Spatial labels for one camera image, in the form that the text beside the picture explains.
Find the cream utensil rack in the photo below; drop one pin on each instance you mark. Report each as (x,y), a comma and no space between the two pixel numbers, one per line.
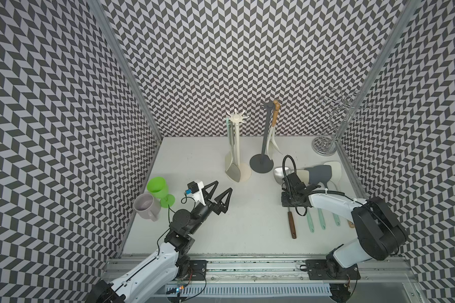
(237,118)

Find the cream spatula wooden handle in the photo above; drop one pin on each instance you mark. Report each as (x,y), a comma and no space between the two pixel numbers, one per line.
(334,207)

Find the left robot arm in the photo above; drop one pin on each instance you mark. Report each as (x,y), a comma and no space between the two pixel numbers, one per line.
(170,260)

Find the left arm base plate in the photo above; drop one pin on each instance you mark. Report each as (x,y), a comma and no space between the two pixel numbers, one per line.
(193,269)

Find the grey spatula mint handle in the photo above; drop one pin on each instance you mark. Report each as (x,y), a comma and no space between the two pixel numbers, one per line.
(330,172)

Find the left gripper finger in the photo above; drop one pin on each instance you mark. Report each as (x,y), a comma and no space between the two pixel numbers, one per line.
(223,201)
(209,190)

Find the grey turner mint handle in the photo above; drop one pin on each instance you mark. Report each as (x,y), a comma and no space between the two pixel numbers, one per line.
(320,219)

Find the green plastic goblet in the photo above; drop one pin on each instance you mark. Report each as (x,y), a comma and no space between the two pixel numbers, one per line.
(159,189)

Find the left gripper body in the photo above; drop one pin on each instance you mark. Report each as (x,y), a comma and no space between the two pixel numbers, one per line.
(200,212)

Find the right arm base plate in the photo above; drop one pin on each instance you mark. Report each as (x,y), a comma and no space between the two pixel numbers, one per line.
(329,270)

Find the dark grey utensil rack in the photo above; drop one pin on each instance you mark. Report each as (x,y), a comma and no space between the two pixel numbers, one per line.
(261,163)

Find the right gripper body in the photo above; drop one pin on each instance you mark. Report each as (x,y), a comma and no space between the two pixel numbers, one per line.
(288,199)

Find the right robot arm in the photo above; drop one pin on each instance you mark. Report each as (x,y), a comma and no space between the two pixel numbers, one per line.
(379,232)

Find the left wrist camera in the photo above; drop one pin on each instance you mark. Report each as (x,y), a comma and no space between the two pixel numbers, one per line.
(195,191)

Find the grey ceramic mug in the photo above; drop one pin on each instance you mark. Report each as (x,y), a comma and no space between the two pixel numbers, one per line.
(147,207)

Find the aluminium front rail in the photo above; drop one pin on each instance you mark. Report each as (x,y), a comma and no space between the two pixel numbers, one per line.
(281,276)

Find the cream turner mint handle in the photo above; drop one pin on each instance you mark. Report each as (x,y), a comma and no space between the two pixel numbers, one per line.
(304,176)

